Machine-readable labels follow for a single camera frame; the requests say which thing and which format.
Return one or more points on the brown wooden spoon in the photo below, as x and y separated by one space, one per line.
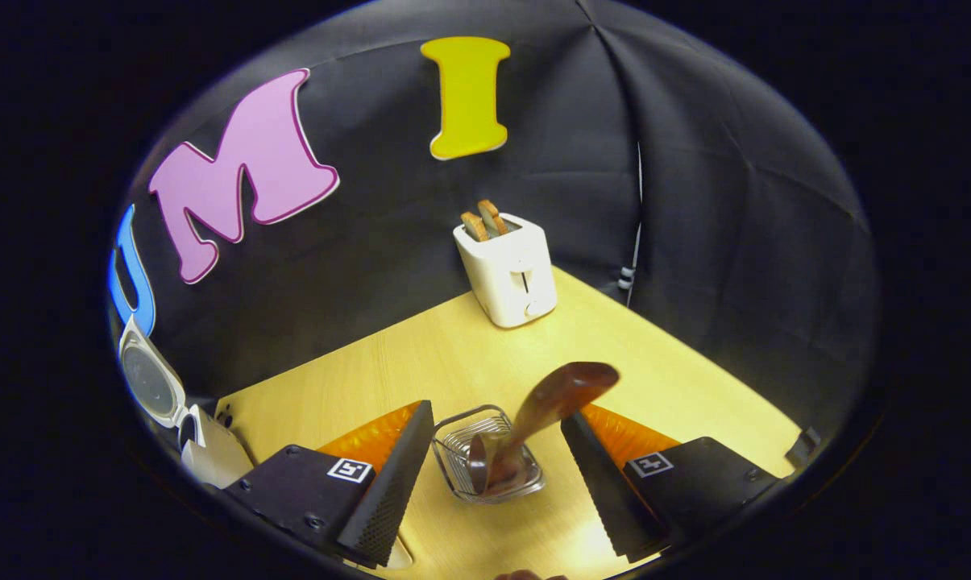
558 395

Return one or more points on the white toaster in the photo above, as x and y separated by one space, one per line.
509 274

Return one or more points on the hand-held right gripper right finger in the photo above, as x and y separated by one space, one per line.
594 483

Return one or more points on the black white cloth clip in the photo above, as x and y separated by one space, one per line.
626 278

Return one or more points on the black backdrop cloth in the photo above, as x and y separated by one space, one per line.
695 201

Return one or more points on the black clamp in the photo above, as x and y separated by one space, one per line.
803 447

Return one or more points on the toast slice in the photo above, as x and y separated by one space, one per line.
475 227
493 217

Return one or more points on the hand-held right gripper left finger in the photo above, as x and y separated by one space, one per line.
396 491

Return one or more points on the white rice cooker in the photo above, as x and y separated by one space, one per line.
211 451

